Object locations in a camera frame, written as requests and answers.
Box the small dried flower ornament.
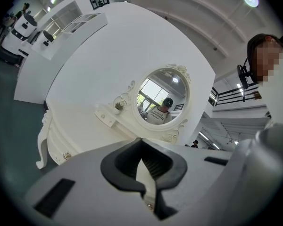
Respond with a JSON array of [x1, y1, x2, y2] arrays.
[[114, 101, 128, 112]]

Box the white black wheeled robot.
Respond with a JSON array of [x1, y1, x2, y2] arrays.
[[32, 29, 55, 54], [1, 10, 38, 63]]

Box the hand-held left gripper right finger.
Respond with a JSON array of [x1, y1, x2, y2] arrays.
[[141, 137, 234, 221]]

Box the oval ornate white mirror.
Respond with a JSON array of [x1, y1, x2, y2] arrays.
[[113, 64, 193, 143]]

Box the black balcony railing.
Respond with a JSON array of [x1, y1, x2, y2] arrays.
[[208, 82, 267, 107]]

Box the person's face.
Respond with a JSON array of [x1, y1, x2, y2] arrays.
[[251, 40, 283, 84]]

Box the black head-mounted camera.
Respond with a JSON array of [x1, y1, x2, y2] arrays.
[[237, 57, 255, 90]]

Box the white shelving partition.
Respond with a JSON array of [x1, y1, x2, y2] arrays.
[[14, 0, 109, 103]]

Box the white dressing table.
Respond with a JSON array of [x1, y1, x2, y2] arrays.
[[36, 100, 143, 170]]

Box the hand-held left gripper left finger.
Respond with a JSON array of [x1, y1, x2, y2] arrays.
[[23, 137, 156, 226]]

